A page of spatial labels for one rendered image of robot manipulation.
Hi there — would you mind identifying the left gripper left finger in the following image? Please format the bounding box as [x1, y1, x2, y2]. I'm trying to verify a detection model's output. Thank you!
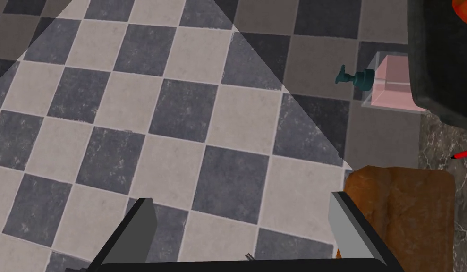
[87, 197, 158, 270]

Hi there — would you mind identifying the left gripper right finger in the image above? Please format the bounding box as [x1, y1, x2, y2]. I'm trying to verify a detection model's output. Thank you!
[328, 191, 393, 267]

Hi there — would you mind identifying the brown bread loaf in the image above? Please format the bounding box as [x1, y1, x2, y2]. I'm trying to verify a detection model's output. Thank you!
[336, 165, 456, 272]

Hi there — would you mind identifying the pink soap dispenser bottle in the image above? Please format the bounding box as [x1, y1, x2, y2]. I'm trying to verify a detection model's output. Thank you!
[335, 52, 427, 113]

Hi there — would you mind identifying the orange-red fruit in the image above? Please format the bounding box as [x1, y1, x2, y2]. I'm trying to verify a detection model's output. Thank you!
[452, 0, 467, 29]

